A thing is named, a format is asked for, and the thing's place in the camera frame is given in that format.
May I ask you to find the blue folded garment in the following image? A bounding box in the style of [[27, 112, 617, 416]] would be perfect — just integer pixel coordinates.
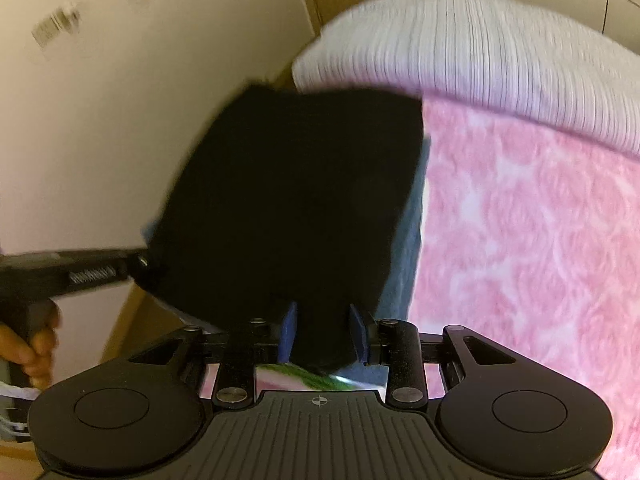
[[141, 132, 433, 388]]

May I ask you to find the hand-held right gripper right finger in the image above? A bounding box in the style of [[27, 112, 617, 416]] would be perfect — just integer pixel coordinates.
[[349, 303, 517, 408]]

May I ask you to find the barcode wall sticker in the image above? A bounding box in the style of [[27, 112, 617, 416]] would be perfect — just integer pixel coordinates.
[[31, 6, 82, 47]]

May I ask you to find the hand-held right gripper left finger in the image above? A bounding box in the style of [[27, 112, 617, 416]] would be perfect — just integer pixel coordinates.
[[129, 302, 301, 408]]

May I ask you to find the pink floral blanket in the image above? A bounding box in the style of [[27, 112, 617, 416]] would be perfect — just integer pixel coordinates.
[[200, 95, 640, 478]]

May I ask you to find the black garment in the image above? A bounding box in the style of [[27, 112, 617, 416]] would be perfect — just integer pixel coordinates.
[[147, 82, 431, 368]]

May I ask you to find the lilac ribbed quilt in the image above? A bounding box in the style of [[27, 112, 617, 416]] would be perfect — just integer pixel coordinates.
[[291, 0, 640, 156]]

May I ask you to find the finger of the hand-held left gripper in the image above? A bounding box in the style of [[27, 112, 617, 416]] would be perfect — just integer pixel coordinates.
[[125, 251, 168, 291]]

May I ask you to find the person's left hand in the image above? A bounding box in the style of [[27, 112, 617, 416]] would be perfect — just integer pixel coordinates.
[[0, 302, 62, 390]]

